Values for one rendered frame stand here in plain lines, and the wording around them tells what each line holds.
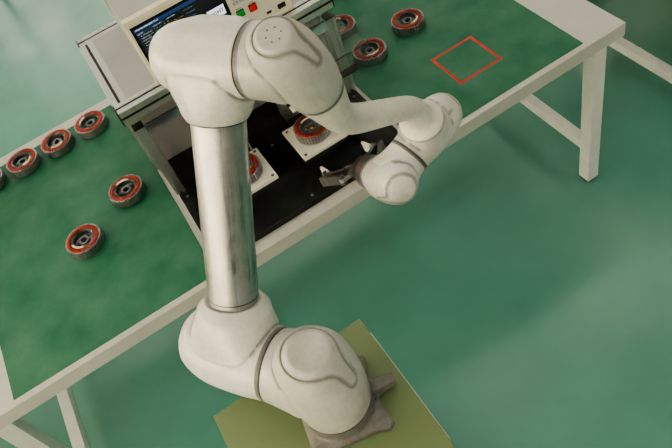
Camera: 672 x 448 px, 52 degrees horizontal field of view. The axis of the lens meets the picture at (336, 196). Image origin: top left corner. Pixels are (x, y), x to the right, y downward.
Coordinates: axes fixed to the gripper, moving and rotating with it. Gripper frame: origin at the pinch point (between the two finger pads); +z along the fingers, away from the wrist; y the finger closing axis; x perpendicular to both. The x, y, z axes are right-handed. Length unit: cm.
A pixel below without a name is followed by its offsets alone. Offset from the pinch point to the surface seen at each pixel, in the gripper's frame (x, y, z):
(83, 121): 37, -60, 78
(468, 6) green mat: 11, 71, 38
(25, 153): 38, -82, 78
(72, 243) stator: 12, -78, 33
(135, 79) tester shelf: 44, -37, 23
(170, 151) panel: 19, -39, 43
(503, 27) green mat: 3, 72, 23
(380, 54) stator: 13, 34, 35
